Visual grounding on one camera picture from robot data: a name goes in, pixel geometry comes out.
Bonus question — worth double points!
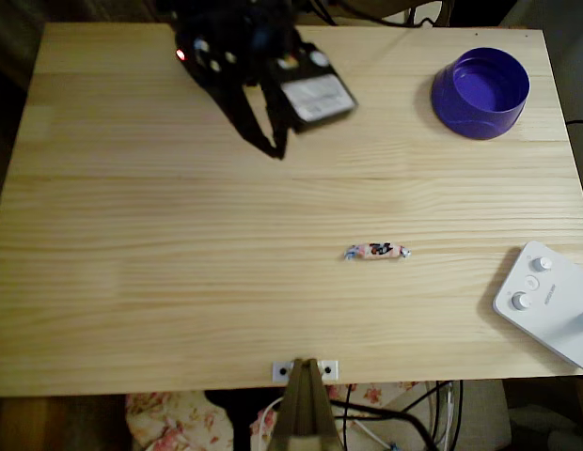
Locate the pink candy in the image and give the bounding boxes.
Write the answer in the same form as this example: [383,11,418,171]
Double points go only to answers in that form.
[342,241,413,262]

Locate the purple plastic bowl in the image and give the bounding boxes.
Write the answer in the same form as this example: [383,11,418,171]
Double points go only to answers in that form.
[431,46,531,142]

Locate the pleated curtain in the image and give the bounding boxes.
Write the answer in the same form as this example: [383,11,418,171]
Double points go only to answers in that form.
[0,0,43,90]

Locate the floral pink cushion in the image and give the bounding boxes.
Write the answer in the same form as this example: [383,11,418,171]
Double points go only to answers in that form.
[125,381,432,451]

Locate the white control box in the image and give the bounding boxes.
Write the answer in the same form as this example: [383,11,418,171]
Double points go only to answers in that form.
[492,241,583,376]

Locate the long black power cable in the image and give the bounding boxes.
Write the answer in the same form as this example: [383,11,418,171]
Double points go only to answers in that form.
[366,13,446,30]

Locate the curved white cable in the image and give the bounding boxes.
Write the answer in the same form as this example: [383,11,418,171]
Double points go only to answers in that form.
[249,397,286,436]

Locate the thick black cable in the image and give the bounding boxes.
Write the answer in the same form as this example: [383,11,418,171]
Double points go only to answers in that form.
[329,398,441,451]

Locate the short white cable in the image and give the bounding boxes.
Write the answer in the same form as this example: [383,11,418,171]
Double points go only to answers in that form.
[350,416,391,450]

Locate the straight white cable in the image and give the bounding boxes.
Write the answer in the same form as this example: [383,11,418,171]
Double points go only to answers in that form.
[430,381,465,451]

